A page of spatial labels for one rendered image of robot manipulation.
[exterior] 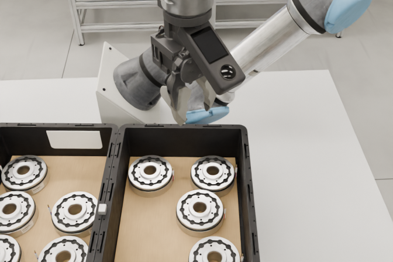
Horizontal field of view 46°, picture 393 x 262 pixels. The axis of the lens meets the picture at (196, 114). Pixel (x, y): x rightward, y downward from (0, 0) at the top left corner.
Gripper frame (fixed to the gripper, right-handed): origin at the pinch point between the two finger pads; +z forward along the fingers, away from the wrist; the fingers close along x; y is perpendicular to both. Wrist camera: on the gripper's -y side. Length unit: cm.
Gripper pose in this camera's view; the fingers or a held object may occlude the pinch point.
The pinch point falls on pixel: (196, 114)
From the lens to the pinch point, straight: 78.5
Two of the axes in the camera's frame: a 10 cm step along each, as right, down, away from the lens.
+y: -6.2, -5.4, 5.7
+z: 0.0, 7.2, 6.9
